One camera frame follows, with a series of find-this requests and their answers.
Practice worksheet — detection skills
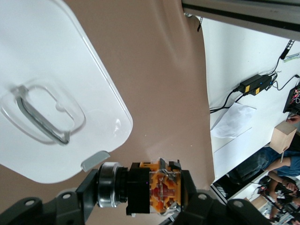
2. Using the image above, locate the black adapter cable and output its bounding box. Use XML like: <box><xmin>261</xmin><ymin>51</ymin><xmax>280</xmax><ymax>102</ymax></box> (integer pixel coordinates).
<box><xmin>209</xmin><ymin>55</ymin><xmax>300</xmax><ymax>114</ymax></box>

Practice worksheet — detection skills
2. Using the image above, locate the person in black shirt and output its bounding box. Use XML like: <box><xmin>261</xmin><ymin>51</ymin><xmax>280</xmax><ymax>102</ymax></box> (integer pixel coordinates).
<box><xmin>267</xmin><ymin>170</ymin><xmax>300</xmax><ymax>206</ymax></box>

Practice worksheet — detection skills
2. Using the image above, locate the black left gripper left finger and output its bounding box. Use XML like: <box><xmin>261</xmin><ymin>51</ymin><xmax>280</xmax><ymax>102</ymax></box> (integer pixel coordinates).
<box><xmin>0</xmin><ymin>168</ymin><xmax>101</xmax><ymax>225</ymax></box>

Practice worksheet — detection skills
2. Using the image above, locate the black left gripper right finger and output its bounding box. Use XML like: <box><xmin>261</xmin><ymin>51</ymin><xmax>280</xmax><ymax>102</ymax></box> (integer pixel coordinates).
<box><xmin>161</xmin><ymin>170</ymin><xmax>272</xmax><ymax>225</ymax></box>

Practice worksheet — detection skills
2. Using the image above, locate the white lidded container box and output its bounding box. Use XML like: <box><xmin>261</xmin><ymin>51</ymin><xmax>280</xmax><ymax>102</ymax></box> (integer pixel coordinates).
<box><xmin>0</xmin><ymin>0</ymin><xmax>134</xmax><ymax>185</ymax></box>

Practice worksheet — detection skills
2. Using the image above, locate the aluminium frame beam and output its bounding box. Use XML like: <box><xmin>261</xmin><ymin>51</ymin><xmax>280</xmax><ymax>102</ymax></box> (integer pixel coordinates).
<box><xmin>181</xmin><ymin>0</ymin><xmax>300</xmax><ymax>42</ymax></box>

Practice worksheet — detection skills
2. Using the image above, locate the black power adapter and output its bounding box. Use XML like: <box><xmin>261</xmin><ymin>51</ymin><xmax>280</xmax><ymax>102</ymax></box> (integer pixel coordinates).
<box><xmin>239</xmin><ymin>74</ymin><xmax>274</xmax><ymax>97</ymax></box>

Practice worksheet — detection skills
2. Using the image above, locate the black perforated strap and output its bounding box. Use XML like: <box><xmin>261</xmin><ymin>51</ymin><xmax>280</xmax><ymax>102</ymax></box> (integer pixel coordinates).
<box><xmin>280</xmin><ymin>39</ymin><xmax>295</xmax><ymax>59</ymax></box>

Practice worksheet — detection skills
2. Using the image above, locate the black circuit board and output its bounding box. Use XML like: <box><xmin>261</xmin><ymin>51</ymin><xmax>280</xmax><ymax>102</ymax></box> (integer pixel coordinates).
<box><xmin>283</xmin><ymin>81</ymin><xmax>300</xmax><ymax>115</ymax></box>

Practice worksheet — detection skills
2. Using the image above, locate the brown table cover mat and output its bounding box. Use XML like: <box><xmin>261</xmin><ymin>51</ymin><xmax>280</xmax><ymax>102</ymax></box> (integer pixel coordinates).
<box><xmin>0</xmin><ymin>0</ymin><xmax>215</xmax><ymax>225</ymax></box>

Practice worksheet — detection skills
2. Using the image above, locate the person in blue jeans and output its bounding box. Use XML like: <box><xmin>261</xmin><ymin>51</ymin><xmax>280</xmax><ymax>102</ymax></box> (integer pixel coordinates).
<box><xmin>256</xmin><ymin>114</ymin><xmax>300</xmax><ymax>179</ymax></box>

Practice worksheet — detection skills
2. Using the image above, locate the light wooden block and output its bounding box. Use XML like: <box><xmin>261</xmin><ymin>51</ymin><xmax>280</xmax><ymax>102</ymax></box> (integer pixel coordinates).
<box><xmin>269</xmin><ymin>121</ymin><xmax>298</xmax><ymax>154</ymax></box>

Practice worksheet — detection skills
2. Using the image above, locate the white plastic bag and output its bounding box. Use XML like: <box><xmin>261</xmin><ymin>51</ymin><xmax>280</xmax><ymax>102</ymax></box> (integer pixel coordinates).
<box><xmin>210</xmin><ymin>103</ymin><xmax>257</xmax><ymax>139</ymax></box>

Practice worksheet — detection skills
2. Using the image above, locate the black orange push-button switch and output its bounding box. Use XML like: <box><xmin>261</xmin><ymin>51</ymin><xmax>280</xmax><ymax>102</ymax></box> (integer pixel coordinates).
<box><xmin>96</xmin><ymin>158</ymin><xmax>188</xmax><ymax>218</ymax></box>

